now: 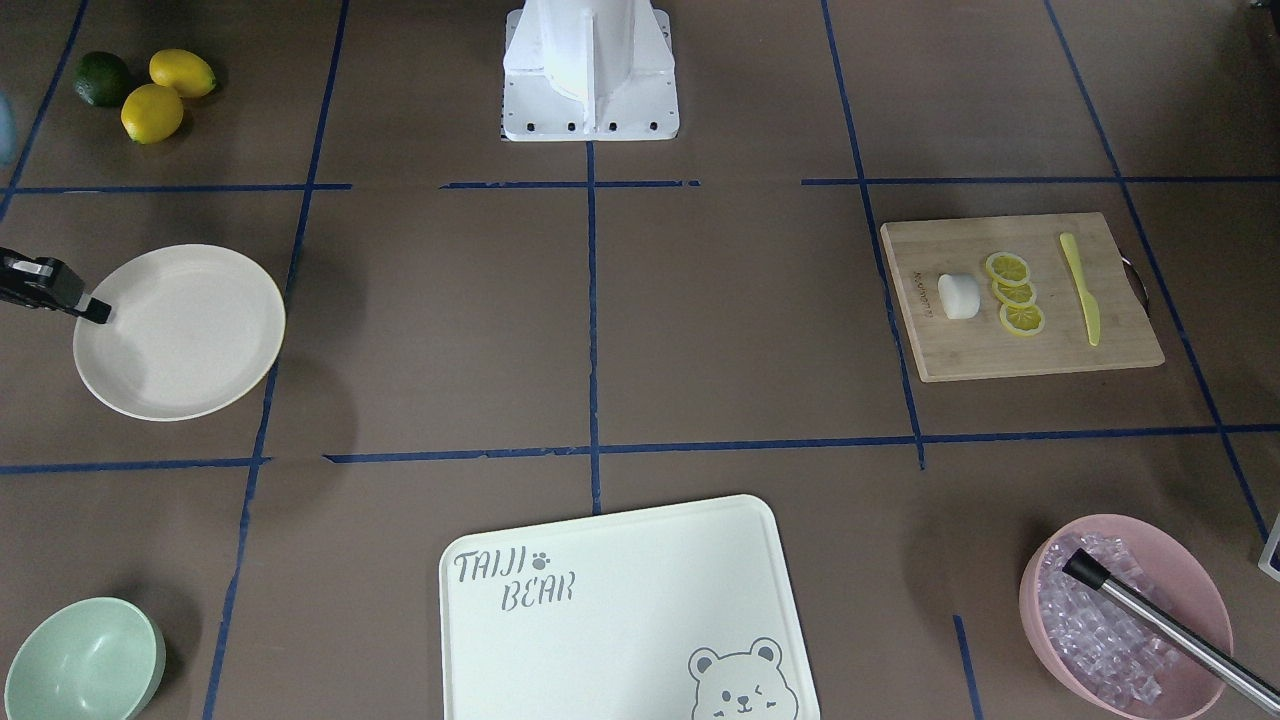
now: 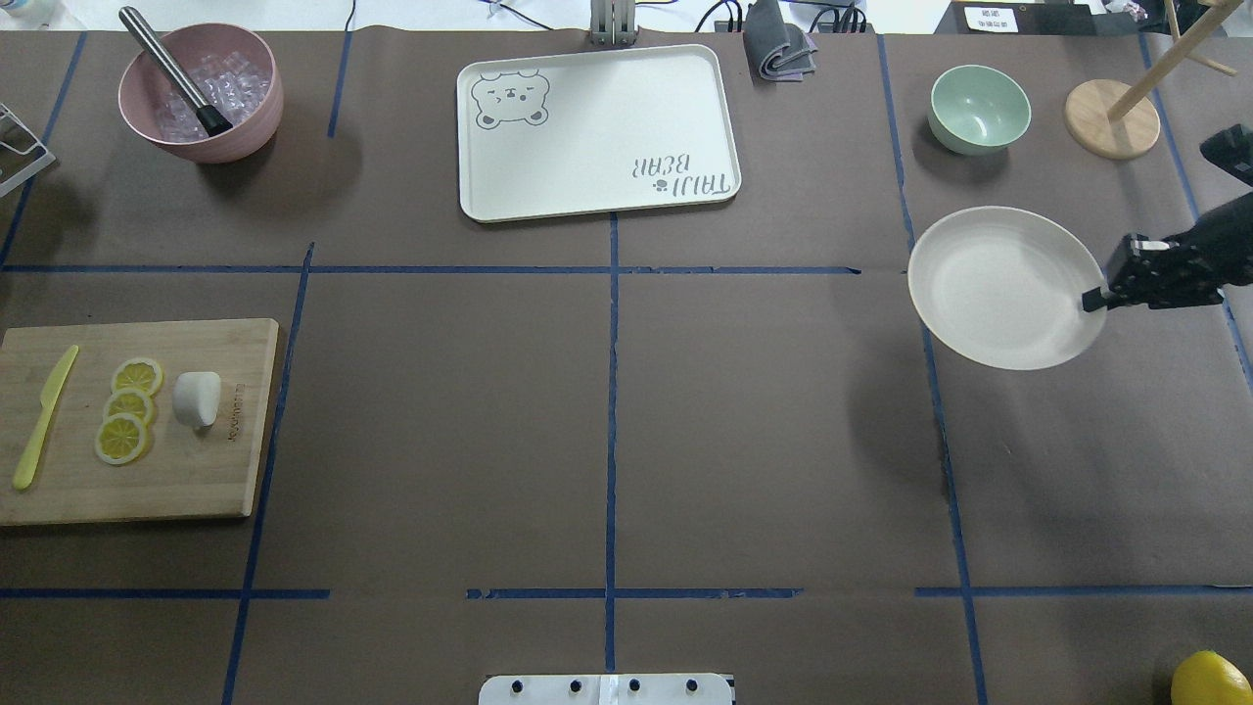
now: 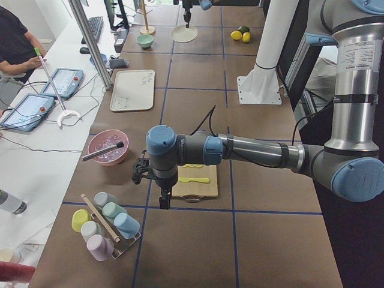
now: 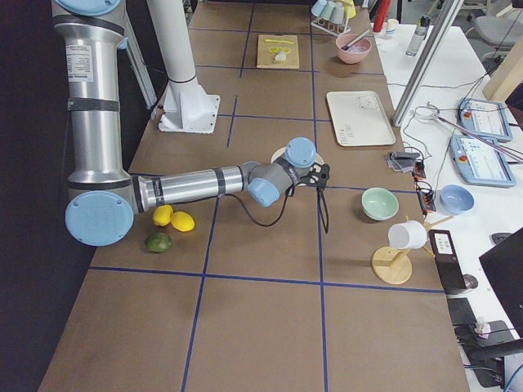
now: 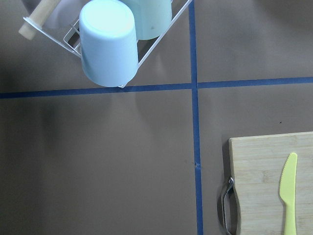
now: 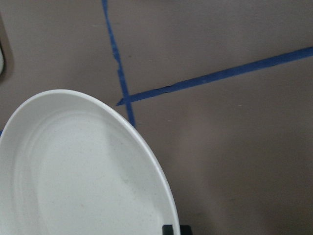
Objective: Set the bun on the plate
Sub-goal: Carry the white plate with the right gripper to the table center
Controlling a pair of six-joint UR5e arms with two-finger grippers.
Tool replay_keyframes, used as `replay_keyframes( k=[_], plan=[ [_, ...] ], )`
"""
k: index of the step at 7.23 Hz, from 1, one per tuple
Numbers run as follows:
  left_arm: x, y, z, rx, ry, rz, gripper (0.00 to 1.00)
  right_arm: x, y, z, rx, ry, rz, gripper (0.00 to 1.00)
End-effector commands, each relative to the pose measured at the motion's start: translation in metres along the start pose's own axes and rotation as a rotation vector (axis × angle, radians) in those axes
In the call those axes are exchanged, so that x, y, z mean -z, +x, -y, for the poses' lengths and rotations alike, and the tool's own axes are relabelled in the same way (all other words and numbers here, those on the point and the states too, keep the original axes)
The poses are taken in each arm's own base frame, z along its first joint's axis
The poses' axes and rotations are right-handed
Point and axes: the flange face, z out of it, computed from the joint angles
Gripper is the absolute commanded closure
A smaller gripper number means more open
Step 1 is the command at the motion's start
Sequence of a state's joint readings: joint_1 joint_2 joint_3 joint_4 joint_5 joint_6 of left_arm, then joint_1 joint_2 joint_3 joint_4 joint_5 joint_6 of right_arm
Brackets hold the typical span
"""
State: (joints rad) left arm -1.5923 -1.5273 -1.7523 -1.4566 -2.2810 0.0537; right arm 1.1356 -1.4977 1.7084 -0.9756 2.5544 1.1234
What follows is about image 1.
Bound white bear tray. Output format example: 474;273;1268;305
439;495;820;719

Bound yellow lemon upper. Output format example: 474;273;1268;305
148;47;219;99

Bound clear ice cubes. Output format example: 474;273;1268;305
1036;532;1169;712

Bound white box edge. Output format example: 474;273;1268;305
1257;516;1280;582

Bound dark green lime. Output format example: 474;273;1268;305
73;51;134;108

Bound lemon slice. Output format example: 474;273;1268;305
984;251;1030;287
991;281;1038;309
998;304;1046;337

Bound lemon slice middle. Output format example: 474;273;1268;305
991;281;1038;309

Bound yellow lemon lower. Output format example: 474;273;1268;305
120;85;186;145

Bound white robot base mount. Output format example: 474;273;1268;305
500;1;681;142

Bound lemon slice bottom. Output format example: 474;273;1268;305
998;304;1046;337

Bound lemon slice top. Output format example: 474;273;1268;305
984;251;1030;287

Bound yellow plastic knife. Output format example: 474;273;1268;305
1059;232;1101;347

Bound round white plate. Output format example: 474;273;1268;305
72;243;285;421

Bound light green bowl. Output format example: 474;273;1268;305
4;597;166;719

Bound bamboo cutting board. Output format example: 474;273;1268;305
879;213;1165;382

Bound yellow lemon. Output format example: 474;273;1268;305
120;85;186;145
148;47;219;99

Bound pink bowl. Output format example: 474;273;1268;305
1019;514;1234;719

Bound metal scoop handle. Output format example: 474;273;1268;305
1062;550;1279;717

